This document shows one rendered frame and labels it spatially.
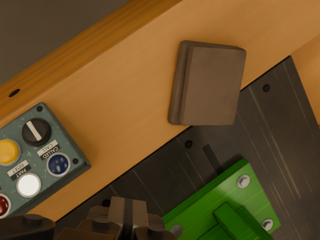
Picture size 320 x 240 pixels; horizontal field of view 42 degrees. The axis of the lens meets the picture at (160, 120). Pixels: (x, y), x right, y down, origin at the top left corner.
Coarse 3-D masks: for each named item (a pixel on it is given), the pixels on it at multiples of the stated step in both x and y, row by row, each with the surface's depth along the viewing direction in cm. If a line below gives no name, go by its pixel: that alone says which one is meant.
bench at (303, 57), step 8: (312, 40) 57; (304, 48) 57; (312, 48) 57; (296, 56) 57; (304, 56) 57; (312, 56) 58; (296, 64) 57; (304, 64) 58; (312, 64) 58; (304, 72) 58; (312, 72) 59; (304, 80) 58; (312, 80) 59; (304, 88) 59; (312, 88) 59; (312, 96) 60; (312, 104) 60
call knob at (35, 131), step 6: (30, 120) 42; (36, 120) 42; (42, 120) 42; (24, 126) 42; (30, 126) 41; (36, 126) 41; (42, 126) 42; (24, 132) 41; (30, 132) 41; (36, 132) 41; (42, 132) 41; (48, 132) 42; (24, 138) 41; (30, 138) 41; (36, 138) 41; (42, 138) 41; (36, 144) 42
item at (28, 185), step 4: (24, 176) 42; (28, 176) 42; (32, 176) 42; (20, 180) 41; (24, 180) 41; (28, 180) 41; (32, 180) 41; (36, 180) 41; (20, 184) 41; (24, 184) 41; (28, 184) 41; (32, 184) 41; (36, 184) 41; (20, 188) 41; (24, 188) 41; (28, 188) 41; (32, 188) 41; (36, 188) 41; (24, 192) 41; (28, 192) 41; (32, 192) 41
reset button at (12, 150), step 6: (0, 144) 41; (6, 144) 41; (12, 144) 41; (0, 150) 41; (6, 150) 41; (12, 150) 41; (18, 150) 42; (0, 156) 41; (6, 156) 41; (12, 156) 41; (0, 162) 41; (6, 162) 41
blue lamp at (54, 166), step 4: (56, 156) 42; (60, 156) 42; (64, 156) 42; (52, 160) 42; (56, 160) 42; (60, 160) 42; (64, 160) 42; (48, 164) 42; (52, 164) 42; (56, 164) 42; (60, 164) 42; (64, 164) 42; (68, 164) 42; (52, 168) 42; (56, 168) 42; (60, 168) 42; (64, 168) 42; (52, 172) 42; (56, 172) 42; (60, 172) 42
